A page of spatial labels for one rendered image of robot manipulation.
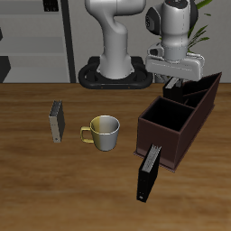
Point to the black books on shelf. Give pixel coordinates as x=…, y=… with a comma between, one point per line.
x=50, y=5

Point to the black book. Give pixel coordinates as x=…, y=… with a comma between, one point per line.
x=147, y=180
x=57, y=123
x=173, y=93

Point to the dark brown desk caddy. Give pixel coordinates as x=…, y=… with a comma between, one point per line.
x=168, y=141

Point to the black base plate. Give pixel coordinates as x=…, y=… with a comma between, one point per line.
x=90, y=81

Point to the yellow and white mug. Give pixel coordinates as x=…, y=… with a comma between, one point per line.
x=105, y=135

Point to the white shelf unit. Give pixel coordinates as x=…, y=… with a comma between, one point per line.
x=33, y=42

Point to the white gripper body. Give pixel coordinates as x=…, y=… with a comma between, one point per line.
x=174, y=68

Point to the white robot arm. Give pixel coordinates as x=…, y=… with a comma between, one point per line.
x=115, y=45

